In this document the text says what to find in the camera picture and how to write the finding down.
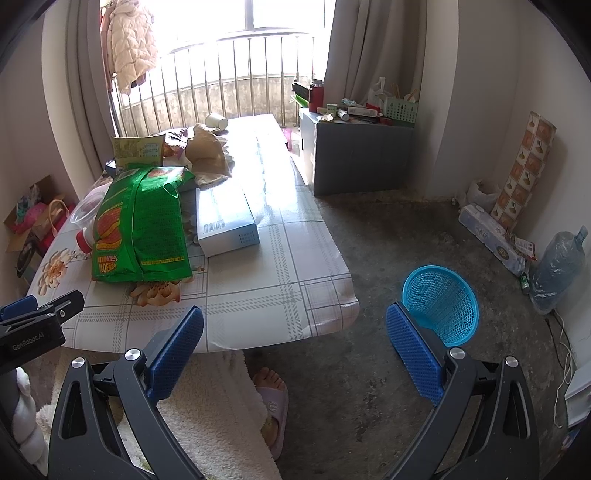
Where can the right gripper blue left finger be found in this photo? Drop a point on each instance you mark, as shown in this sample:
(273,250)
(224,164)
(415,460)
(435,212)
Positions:
(168,352)

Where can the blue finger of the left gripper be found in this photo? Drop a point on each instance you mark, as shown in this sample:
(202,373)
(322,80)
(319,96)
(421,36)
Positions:
(65,307)
(17,308)

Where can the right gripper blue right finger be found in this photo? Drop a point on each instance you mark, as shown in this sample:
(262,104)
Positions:
(423,366)

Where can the white cardboard box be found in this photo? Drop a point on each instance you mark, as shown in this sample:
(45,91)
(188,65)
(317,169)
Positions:
(224,220)

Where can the yellow green snack bag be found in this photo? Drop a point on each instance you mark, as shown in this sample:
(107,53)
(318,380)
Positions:
(130,152)

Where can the tan paper bag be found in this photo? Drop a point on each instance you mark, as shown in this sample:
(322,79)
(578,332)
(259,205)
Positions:
(207,160)

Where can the strawberry milk bottle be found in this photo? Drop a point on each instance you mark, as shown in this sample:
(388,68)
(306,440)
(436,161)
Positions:
(85,240)

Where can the blue plastic trash basket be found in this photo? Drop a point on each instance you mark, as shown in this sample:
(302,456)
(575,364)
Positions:
(441,300)

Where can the red gift bag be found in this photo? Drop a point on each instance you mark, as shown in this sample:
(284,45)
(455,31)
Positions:
(48,224)

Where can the pink slipper foot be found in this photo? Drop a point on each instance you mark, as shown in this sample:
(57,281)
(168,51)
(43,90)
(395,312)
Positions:
(274,394)

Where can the toilet paper pack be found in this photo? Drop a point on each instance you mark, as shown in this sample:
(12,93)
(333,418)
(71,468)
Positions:
(490,233)

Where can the floral tablecloth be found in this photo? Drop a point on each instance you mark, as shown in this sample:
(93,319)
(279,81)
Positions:
(264,268)

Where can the blue water jug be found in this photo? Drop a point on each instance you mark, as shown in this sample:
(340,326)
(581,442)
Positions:
(561,264)

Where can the grey cabinet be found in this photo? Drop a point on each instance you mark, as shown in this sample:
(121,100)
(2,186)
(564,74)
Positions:
(352,157)

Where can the white paper cup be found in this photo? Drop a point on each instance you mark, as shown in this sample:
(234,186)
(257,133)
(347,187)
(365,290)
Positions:
(216,121)

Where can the green plastic basket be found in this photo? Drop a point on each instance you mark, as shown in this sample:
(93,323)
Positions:
(401,110)

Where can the red thermos bottle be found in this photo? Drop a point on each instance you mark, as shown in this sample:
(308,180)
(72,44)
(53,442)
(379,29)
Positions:
(316,95)

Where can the metal window railing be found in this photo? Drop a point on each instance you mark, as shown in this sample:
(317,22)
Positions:
(239,76)

